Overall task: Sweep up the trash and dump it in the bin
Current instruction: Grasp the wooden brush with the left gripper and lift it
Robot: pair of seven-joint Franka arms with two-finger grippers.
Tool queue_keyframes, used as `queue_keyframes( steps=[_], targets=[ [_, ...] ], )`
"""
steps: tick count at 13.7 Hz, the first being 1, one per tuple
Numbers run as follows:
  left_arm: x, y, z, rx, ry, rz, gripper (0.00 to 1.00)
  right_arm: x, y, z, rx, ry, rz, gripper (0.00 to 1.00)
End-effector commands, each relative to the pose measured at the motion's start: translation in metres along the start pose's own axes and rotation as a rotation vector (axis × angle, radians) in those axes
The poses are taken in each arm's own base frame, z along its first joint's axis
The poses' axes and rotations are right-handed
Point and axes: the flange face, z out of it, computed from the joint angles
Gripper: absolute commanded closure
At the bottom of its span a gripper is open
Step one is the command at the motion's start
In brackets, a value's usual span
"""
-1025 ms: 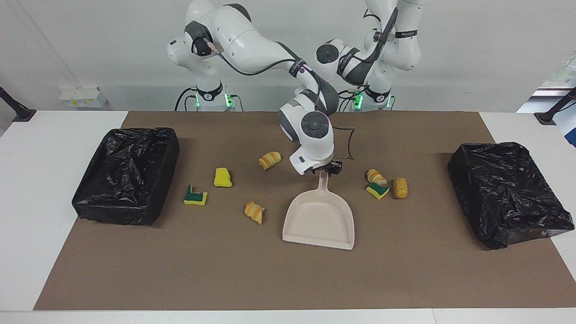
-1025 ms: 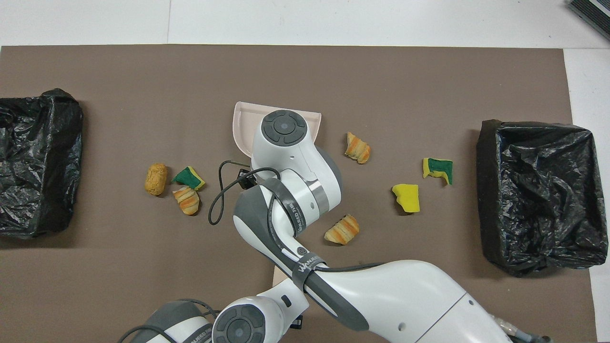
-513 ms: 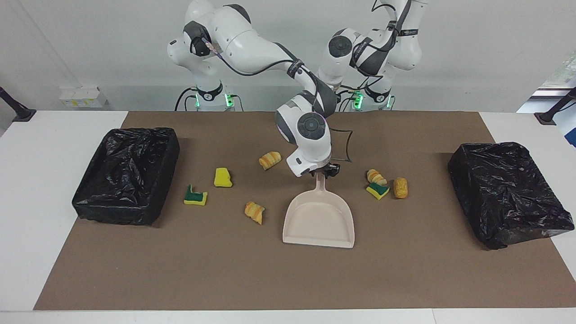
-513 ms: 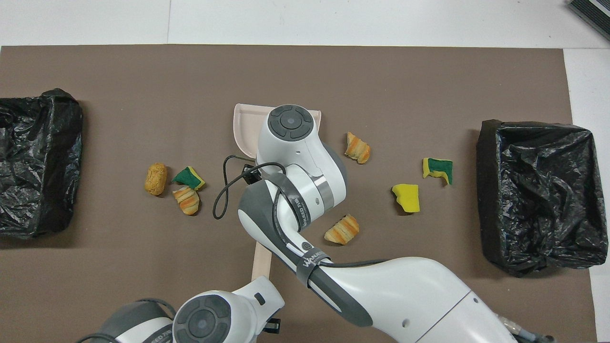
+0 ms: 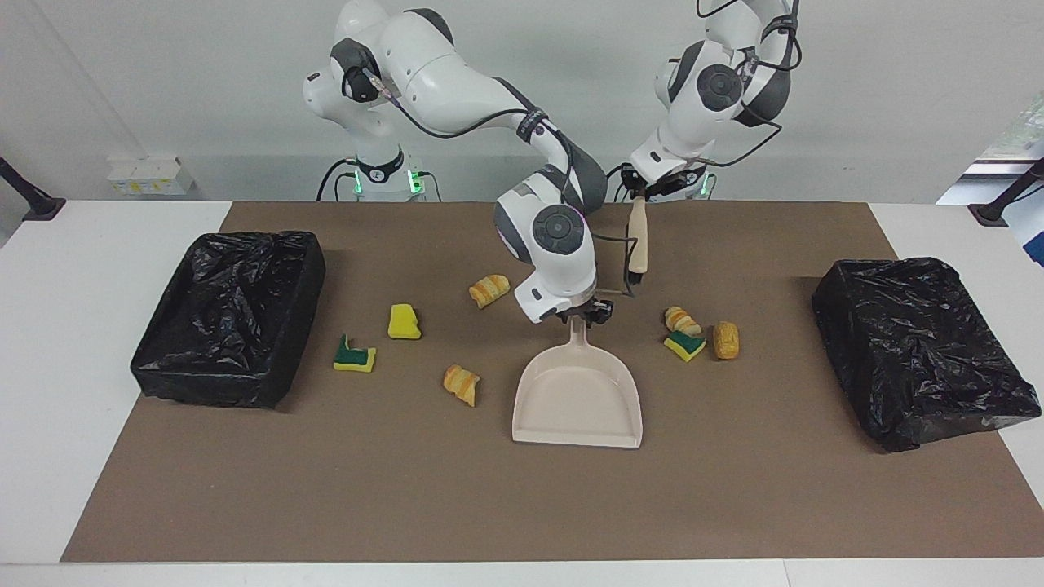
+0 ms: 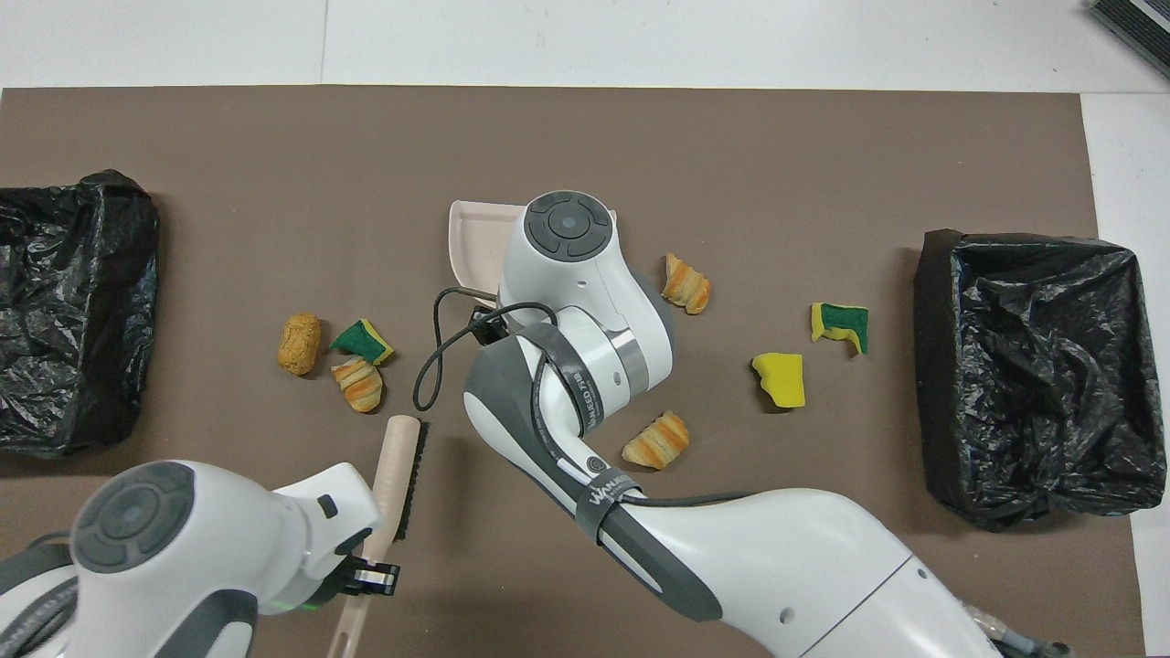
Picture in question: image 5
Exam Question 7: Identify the striped croissant piece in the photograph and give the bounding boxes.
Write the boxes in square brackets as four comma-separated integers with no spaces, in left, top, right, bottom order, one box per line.
[443,364,481,408]
[664,306,703,338]
[469,274,511,310]

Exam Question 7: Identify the white power strip box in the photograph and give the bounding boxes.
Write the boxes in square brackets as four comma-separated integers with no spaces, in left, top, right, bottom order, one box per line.
[106,155,195,196]

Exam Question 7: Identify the small green yellow sponge piece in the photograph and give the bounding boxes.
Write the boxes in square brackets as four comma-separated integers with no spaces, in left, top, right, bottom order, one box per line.
[663,333,707,363]

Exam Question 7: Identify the black clamp stand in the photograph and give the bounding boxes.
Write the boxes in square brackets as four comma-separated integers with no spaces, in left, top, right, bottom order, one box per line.
[0,157,66,223]
[968,157,1044,227]

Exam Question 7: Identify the black bag lined bin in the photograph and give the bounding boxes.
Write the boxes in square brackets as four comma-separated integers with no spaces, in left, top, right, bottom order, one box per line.
[130,231,327,410]
[812,257,1043,454]

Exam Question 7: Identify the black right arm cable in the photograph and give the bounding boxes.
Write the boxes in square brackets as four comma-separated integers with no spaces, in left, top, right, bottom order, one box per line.
[363,69,641,298]

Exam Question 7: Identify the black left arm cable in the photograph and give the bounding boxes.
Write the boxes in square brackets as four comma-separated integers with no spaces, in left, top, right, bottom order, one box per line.
[636,0,804,201]

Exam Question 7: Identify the notched green yellow sponge piece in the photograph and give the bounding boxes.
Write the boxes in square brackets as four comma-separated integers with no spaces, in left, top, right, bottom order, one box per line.
[333,333,378,373]

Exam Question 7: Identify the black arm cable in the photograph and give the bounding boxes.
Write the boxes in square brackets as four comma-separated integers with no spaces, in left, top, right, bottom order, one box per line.
[363,69,641,298]
[636,0,804,201]

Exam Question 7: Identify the beige brush with black bristles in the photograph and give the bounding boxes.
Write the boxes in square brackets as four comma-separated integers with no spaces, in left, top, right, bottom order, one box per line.
[623,194,651,296]

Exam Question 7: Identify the beige plastic dustpan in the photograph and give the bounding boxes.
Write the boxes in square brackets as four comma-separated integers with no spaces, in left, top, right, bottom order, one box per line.
[511,316,644,450]

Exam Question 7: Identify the black base power cable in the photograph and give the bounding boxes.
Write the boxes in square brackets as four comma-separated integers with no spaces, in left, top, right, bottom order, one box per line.
[316,157,360,202]

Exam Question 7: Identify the brown table mat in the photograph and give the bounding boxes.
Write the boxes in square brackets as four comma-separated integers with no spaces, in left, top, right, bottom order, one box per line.
[61,201,1044,563]

